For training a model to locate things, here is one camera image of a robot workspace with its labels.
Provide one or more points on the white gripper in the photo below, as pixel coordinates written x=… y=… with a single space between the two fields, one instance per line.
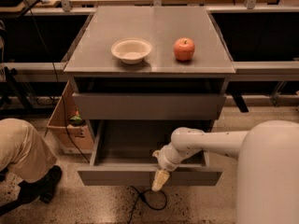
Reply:
x=164 y=161

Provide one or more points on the grey drawer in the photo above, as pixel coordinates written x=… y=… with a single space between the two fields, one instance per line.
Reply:
x=149 y=106
x=122 y=155

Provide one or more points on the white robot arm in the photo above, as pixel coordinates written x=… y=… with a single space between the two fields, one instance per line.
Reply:
x=267 y=170

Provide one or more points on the grey top drawer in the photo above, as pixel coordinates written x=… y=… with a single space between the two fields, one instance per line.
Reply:
x=149 y=106

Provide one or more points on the grey drawer cabinet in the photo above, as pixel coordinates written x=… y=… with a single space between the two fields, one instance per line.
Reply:
x=93 y=69

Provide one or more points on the green toy in box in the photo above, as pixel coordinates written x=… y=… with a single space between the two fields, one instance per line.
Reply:
x=76 y=120

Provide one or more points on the cardboard box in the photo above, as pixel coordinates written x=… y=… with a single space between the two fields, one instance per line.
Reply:
x=72 y=139

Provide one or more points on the black shoe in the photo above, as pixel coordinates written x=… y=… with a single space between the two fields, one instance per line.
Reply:
x=43 y=189

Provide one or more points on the white paper bowl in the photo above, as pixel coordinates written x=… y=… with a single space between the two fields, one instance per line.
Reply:
x=131 y=50

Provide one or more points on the red apple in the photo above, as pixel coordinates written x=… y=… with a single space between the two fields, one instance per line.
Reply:
x=184 y=49

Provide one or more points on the person leg beige trousers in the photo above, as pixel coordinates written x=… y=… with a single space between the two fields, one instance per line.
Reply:
x=23 y=151

